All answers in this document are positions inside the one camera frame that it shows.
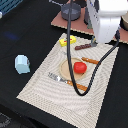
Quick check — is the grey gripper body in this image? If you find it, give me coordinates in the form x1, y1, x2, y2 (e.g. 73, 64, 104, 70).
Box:
90, 36, 98, 47

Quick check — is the red toy tomato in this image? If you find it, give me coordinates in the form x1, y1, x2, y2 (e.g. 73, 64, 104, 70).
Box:
74, 62, 87, 73

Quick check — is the yellow butter box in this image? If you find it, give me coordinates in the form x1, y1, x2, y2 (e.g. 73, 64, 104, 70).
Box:
59, 35, 76, 47

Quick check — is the light blue carton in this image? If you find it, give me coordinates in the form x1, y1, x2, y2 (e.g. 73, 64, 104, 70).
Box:
15, 55, 30, 74

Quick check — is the brown toy sausage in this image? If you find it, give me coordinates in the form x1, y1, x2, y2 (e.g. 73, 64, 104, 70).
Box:
75, 44, 91, 50

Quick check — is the brown toy stove board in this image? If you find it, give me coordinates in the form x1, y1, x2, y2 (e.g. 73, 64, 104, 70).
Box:
50, 0, 128, 44

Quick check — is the small grey pot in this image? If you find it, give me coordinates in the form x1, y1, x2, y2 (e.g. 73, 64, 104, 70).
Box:
61, 3, 81, 21

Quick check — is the beige woven placemat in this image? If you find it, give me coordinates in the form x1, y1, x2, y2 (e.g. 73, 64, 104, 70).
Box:
16, 32, 120, 128

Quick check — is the knife with orange handle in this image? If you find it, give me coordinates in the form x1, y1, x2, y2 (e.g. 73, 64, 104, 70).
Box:
62, 51, 101, 66

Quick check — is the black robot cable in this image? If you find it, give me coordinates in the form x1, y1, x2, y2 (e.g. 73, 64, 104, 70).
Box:
65, 0, 122, 97

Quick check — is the fork with orange handle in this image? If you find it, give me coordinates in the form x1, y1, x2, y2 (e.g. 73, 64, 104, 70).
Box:
48, 72, 87, 91

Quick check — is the blue wire basket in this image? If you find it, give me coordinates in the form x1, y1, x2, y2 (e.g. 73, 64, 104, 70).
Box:
0, 0, 23, 16

